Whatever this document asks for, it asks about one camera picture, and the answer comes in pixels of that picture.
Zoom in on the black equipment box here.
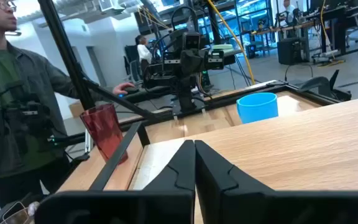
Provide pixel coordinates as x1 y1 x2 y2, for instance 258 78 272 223
277 37 307 65

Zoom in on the blue plastic mug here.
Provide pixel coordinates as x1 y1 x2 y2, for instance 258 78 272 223
236 92 279 124

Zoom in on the yellow cable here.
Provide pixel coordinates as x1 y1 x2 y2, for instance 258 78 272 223
206 0 256 86

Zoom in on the black computer mouse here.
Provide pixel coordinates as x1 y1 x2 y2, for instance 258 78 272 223
121 86 140 96

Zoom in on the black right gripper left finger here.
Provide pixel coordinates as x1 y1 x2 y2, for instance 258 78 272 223
34 139 196 224

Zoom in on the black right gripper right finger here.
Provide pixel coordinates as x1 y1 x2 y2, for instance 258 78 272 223
194 139 358 224

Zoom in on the black office chair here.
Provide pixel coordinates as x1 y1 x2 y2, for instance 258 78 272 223
123 45 143 83

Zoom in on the person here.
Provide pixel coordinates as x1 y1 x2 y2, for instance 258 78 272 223
0 0 135 208
282 0 296 26
134 34 154 65

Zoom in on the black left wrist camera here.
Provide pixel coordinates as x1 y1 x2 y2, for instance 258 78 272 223
183 32 201 50

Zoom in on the black aluminium table frame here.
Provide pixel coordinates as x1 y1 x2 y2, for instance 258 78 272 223
118 80 340 127

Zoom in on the black frame post with brace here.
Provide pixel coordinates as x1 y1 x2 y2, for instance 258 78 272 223
37 0 157 121

